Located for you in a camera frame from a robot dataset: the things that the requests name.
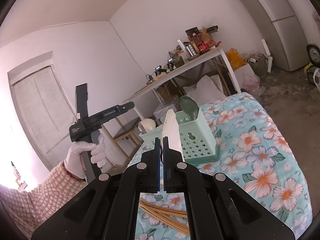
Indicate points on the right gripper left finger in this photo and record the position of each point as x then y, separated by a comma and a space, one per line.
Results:
107, 207

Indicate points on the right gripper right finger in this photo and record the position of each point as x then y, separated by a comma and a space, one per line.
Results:
217, 208

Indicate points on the wooden chopstick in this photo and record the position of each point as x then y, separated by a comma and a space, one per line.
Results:
149, 212
162, 210
172, 223

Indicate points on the white plastic ladle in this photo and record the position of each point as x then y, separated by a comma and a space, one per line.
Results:
146, 125

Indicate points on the pink checkered left forearm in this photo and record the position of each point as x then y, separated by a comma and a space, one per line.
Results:
28, 210

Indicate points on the white gloved left hand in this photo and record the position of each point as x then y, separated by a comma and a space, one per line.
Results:
73, 162

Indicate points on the white door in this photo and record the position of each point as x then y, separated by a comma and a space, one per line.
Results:
42, 108

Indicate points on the wooden chair dark seat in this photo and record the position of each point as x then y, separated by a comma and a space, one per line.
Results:
127, 132

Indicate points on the floral blue tablecloth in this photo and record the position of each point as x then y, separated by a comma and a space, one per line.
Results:
254, 154

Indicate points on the mint green utensil basket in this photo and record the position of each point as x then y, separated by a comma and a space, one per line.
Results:
197, 140

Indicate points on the white long side table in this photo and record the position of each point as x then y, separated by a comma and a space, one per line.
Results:
187, 66

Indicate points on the dark green spoon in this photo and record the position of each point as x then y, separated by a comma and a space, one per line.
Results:
189, 106

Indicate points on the yellow plastic bag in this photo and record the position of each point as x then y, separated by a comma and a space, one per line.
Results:
234, 58

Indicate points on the grey refrigerator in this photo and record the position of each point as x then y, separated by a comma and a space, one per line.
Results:
281, 30

